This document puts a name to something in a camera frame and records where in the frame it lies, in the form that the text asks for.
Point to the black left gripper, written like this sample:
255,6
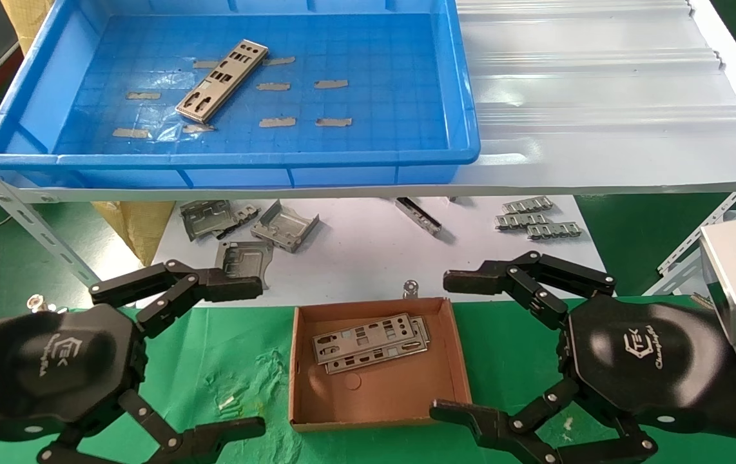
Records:
52,367

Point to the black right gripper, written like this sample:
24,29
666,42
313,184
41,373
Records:
651,361

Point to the brown cardboard box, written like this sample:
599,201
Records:
387,393

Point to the blue plastic tray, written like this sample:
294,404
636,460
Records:
374,96

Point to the green cloth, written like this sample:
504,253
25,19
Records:
226,348

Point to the small white tape scraps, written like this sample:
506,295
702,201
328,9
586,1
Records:
227,403

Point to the yellow tape square mark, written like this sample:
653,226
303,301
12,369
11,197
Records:
252,426

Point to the ribbed grey metal clip strip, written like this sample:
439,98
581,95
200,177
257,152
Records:
555,230
522,221
527,205

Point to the yellow woven sack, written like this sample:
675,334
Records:
139,225
26,19

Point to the narrow grey metal strip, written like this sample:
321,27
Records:
419,216

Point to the small grey metal part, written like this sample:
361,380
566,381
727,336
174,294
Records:
247,211

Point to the silver binder clamp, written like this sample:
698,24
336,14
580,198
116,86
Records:
38,301

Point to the white flat board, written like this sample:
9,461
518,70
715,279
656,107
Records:
355,258

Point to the white perforated shelf brace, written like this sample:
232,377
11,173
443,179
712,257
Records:
697,235

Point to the white corrugated shelf board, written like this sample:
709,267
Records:
600,96

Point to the flat grey metal bracket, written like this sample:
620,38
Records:
245,254

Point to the large grey metal bracket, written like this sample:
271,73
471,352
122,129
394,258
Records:
207,219

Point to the folded grey metal tray bracket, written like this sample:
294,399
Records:
284,227

